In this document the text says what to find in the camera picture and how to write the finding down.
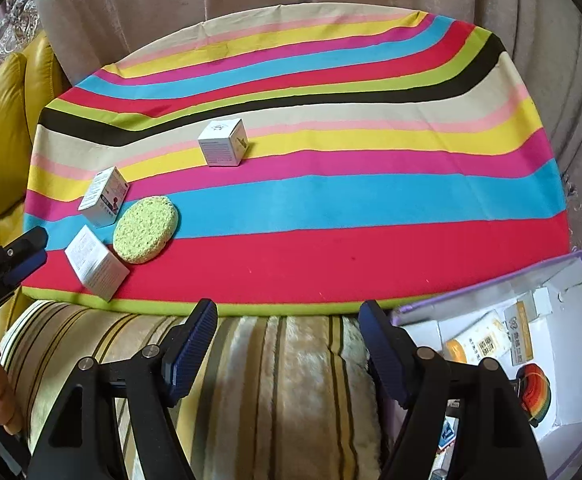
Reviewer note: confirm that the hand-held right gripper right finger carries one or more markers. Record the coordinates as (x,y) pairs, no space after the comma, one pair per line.
(386,355)

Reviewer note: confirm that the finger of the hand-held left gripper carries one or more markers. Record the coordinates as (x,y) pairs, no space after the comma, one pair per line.
(27,239)
(28,264)

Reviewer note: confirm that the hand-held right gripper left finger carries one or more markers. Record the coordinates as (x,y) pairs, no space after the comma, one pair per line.
(191,345)

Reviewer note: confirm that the cream box with orange print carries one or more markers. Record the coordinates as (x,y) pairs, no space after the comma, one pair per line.
(518,332)

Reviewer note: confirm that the purple-edged white storage box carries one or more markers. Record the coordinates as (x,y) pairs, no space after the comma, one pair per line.
(571,360)

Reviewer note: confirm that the white box with grey text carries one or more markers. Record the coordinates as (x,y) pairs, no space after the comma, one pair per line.
(96,265)

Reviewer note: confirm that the white box with red print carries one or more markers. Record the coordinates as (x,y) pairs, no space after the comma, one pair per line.
(103,197)

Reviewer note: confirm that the cream yellow packet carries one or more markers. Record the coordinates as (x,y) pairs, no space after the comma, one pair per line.
(481,342)

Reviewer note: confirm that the yellow leather cushion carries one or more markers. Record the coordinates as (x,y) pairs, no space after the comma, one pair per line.
(1,125)

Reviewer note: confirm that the round green sponge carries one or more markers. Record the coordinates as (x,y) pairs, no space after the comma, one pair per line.
(146,230)

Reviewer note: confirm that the plain white box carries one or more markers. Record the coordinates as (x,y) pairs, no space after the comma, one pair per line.
(542,302)

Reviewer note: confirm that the small white cube box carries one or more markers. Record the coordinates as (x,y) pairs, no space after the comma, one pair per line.
(221,147)

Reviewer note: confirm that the lace patterned curtain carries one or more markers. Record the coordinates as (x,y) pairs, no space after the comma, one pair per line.
(1,35)

